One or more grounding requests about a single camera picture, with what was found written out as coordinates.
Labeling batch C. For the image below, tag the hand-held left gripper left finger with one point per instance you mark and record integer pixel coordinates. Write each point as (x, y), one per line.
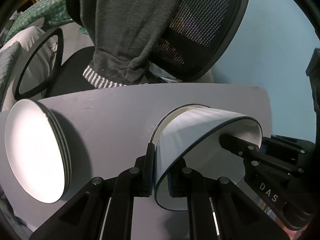
(147, 175)

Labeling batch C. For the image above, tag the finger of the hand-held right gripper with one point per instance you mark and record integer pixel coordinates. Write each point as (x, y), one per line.
(282, 151)
(237, 147)

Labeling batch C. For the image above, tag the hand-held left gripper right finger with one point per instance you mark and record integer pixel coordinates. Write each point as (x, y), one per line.
(176, 185)

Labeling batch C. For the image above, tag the black mesh office chair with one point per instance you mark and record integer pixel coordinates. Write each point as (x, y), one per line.
(200, 30)

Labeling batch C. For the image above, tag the grey fleece robe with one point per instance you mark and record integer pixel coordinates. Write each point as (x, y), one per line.
(130, 25)

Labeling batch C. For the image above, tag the white bed sheet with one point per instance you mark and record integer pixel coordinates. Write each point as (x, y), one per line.
(37, 50)

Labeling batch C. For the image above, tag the grey quilt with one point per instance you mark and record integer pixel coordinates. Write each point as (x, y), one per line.
(7, 65)

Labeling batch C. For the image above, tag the green checked tablecloth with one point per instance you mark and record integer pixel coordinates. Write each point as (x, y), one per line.
(37, 12)

